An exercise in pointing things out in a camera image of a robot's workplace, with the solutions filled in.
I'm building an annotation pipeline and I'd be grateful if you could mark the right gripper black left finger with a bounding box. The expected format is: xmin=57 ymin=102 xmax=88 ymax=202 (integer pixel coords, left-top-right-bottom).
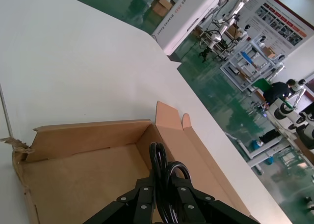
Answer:
xmin=82 ymin=176 xmax=157 ymax=224

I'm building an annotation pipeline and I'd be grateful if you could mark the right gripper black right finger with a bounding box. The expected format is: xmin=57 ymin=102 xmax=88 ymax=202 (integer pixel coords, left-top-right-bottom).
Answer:
xmin=169 ymin=179 xmax=261 ymax=224

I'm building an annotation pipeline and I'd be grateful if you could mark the black power cord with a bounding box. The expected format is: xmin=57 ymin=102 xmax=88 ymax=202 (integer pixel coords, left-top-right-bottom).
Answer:
xmin=149 ymin=141 xmax=191 ymax=224

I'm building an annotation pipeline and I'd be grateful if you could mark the white robot base unit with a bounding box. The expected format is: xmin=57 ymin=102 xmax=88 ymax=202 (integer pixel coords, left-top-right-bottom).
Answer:
xmin=268 ymin=98 xmax=314 ymax=150

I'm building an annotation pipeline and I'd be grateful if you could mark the cardboard box with torn corner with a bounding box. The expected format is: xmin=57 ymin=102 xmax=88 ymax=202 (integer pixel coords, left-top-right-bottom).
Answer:
xmin=11 ymin=100 xmax=261 ymax=224

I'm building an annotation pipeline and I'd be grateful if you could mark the open cardboard box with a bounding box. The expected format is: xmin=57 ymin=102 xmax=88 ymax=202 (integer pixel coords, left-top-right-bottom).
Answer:
xmin=150 ymin=0 xmax=176 ymax=17

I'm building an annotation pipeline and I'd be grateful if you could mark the green plastic chair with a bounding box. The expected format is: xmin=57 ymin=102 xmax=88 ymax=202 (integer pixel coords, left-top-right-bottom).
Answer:
xmin=252 ymin=78 xmax=271 ymax=92

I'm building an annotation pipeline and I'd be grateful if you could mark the person in black shirt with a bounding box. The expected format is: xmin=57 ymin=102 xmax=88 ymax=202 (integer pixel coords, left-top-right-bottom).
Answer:
xmin=262 ymin=78 xmax=298 ymax=107

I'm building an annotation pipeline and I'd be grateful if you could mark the grey metal shelf rack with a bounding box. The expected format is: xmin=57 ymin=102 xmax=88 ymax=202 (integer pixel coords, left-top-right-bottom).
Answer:
xmin=220 ymin=36 xmax=286 ymax=92

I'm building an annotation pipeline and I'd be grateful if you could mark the white humanoid robot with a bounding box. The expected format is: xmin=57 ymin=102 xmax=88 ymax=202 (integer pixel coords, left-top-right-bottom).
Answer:
xmin=289 ymin=78 xmax=308 ymax=110

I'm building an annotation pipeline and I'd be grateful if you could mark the white lettered partition panel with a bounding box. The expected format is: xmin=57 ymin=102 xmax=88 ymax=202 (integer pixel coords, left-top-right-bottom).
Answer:
xmin=151 ymin=0 xmax=229 ymax=57

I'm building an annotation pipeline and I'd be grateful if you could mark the white poster board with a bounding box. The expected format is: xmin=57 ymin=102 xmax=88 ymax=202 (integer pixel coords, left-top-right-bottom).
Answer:
xmin=240 ymin=0 xmax=314 ymax=56

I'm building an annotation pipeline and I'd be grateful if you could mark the white table frame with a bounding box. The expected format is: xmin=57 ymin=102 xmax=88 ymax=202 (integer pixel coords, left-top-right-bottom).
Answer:
xmin=225 ymin=129 xmax=314 ymax=176

